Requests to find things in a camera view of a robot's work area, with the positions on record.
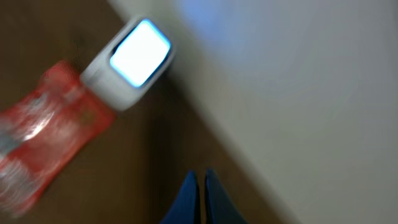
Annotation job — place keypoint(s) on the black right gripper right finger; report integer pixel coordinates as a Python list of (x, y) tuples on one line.
[(220, 208)]

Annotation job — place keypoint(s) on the red snack packet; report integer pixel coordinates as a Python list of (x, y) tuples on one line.
[(42, 133)]

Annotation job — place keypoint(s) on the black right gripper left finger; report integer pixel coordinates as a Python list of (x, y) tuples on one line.
[(186, 206)]

